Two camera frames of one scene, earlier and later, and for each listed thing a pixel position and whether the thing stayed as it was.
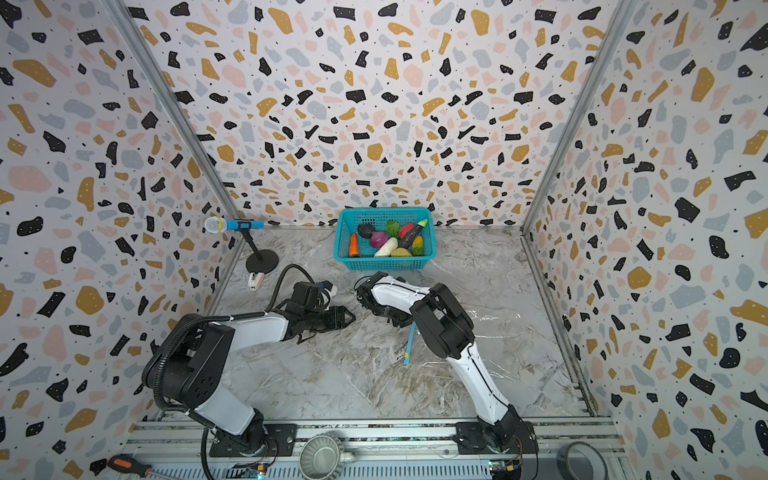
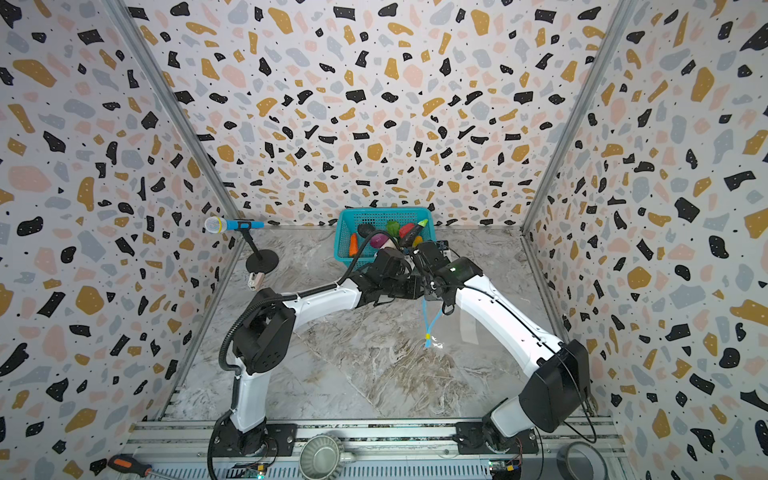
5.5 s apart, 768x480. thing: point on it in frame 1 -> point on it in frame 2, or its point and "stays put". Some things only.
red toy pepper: [405, 229] stays put
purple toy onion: [378, 238] stays put
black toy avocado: [365, 230] stays put
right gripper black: [366, 294] -> [421, 255]
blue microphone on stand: [262, 261] stays put
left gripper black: [335, 320] -> [412, 288]
